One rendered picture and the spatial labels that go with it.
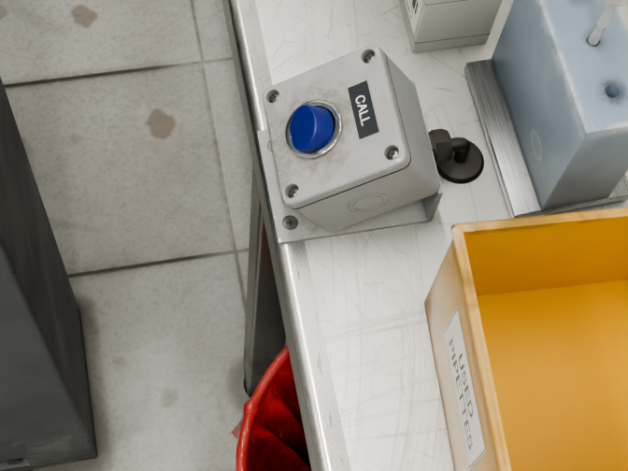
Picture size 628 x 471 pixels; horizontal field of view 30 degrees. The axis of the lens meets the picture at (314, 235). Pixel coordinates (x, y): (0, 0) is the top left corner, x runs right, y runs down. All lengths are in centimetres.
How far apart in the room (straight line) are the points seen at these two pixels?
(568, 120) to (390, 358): 15
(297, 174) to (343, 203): 3
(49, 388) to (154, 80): 64
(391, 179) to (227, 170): 105
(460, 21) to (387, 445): 25
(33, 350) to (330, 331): 51
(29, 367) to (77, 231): 51
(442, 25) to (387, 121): 12
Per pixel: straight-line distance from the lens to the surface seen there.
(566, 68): 60
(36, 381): 118
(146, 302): 156
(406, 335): 63
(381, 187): 60
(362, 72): 60
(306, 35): 71
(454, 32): 70
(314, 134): 59
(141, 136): 167
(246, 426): 105
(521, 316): 64
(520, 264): 60
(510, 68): 67
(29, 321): 101
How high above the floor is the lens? 147
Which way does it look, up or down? 66 degrees down
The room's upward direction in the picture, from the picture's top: 10 degrees clockwise
